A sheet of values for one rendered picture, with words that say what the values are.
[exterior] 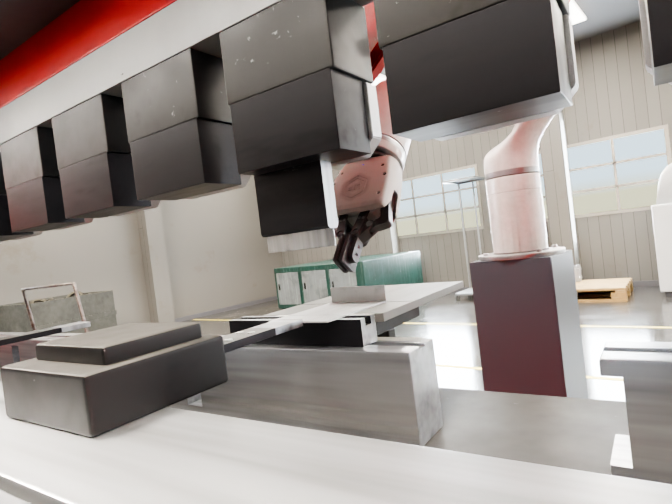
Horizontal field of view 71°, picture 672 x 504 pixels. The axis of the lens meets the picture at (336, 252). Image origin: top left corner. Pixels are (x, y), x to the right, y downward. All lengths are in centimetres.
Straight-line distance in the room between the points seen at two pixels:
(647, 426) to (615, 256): 717
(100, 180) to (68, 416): 50
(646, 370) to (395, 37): 34
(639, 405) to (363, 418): 25
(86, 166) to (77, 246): 754
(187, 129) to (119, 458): 44
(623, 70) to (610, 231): 214
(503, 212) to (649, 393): 76
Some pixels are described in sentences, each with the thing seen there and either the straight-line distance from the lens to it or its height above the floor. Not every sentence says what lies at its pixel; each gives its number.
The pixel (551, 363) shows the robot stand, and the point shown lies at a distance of 113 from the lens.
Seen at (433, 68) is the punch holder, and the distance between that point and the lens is 45.
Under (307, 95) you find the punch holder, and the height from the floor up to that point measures 124.
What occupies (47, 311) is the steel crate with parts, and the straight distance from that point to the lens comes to 673.
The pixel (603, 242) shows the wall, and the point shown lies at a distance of 759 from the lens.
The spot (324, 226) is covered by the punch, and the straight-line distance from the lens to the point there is 52.
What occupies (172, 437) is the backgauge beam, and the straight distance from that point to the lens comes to 30.
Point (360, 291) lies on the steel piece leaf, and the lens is 63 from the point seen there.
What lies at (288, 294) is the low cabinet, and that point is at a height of 33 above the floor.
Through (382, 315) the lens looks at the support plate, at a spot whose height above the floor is 100.
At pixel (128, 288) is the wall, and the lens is 865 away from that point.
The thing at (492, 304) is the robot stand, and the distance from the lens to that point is 114.
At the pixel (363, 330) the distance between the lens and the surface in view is 51.
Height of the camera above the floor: 108
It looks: 1 degrees down
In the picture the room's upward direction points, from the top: 7 degrees counter-clockwise
